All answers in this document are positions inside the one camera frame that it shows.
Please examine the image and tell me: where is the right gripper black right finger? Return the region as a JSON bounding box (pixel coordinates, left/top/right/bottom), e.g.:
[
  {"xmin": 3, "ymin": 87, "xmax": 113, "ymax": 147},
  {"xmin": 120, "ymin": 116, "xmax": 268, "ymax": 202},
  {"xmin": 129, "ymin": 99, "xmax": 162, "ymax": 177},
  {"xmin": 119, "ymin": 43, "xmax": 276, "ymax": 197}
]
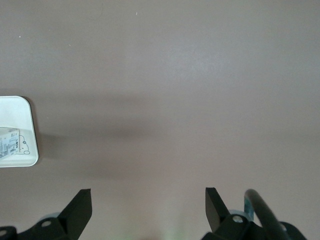
[{"xmin": 201, "ymin": 187, "xmax": 307, "ymax": 240}]

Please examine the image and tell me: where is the white rectangular rabbit tray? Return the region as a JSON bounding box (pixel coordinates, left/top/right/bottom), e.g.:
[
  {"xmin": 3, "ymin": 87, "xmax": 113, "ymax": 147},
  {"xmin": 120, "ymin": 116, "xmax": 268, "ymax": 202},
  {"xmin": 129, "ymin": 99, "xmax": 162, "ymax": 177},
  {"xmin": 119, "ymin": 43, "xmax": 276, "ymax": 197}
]
[{"xmin": 0, "ymin": 95, "xmax": 40, "ymax": 168}]

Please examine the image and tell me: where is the blue white milk carton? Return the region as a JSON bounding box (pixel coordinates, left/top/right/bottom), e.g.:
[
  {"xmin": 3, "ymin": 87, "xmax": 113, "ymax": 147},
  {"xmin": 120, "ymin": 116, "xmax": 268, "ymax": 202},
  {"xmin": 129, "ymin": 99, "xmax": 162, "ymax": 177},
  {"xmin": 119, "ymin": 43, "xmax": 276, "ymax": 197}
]
[{"xmin": 0, "ymin": 127, "xmax": 21, "ymax": 161}]

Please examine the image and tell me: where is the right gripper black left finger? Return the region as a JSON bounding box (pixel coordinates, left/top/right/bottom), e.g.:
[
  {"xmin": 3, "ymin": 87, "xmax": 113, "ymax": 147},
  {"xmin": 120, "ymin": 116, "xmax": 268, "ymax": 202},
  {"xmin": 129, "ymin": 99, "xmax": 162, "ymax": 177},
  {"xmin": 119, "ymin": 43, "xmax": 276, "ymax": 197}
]
[{"xmin": 0, "ymin": 188, "xmax": 93, "ymax": 240}]

